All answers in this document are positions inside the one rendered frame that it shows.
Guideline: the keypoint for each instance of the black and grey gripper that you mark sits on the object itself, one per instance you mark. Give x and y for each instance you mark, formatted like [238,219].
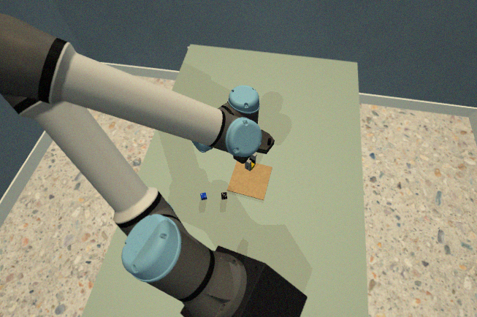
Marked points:
[267,143]

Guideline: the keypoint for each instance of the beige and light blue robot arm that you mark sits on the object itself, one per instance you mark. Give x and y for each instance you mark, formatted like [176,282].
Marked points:
[158,250]

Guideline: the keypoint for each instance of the tan mat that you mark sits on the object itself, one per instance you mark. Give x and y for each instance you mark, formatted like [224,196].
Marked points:
[250,183]

